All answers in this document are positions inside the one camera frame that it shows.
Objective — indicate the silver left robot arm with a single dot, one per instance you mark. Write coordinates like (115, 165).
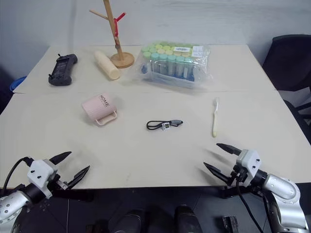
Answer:
(11, 202)

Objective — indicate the clear bag of capped tubes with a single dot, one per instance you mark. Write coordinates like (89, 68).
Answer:
(170, 65)

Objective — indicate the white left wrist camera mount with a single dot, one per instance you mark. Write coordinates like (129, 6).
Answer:
(40, 171)

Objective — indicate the black office chair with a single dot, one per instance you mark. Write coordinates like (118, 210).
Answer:
(289, 63)

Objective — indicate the wooden tree-shaped rack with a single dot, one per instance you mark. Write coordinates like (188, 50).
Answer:
(121, 59)

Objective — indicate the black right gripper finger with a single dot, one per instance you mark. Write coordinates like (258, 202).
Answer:
(217, 173)
(229, 149)

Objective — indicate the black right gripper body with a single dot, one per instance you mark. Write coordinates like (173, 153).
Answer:
(238, 177)

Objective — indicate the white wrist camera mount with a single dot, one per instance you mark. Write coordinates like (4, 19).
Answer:
(250, 161)
(40, 171)

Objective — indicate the dark rounded shape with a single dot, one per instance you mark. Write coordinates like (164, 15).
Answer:
(185, 219)
(132, 221)

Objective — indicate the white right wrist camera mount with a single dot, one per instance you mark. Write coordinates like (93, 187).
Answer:
(250, 161)

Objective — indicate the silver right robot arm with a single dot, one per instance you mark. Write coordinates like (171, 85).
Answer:
(283, 191)

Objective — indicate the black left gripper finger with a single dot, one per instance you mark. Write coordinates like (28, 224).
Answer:
(79, 176)
(60, 157)

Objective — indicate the cream cylindrical case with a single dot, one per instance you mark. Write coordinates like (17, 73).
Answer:
(107, 65)

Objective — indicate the black handheld controller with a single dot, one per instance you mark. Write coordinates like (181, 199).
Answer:
(62, 70)

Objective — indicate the blue round object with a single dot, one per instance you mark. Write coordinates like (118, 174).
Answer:
(17, 83)

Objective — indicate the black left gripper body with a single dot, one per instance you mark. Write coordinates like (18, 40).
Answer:
(58, 185)

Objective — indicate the small black ribbed block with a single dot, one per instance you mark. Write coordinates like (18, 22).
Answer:
(229, 223)

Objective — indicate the cream white toothbrush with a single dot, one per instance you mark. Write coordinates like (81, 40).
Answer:
(215, 119)

